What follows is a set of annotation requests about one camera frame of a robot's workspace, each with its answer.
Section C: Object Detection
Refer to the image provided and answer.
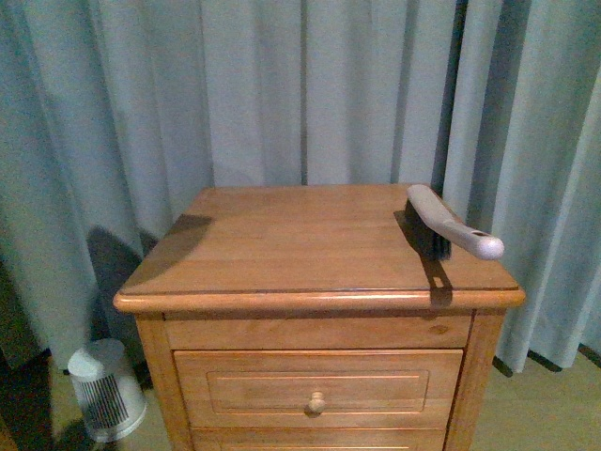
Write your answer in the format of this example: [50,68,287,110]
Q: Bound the wooden drawer knob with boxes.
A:
[304,391,326,417]

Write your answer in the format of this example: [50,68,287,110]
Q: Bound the beige hand brush black bristles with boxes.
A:
[405,184,505,261]

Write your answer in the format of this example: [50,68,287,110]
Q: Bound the wooden nightstand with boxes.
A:
[115,184,525,450]

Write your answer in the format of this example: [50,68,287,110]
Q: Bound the light grey curtain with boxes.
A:
[1,1,600,372]

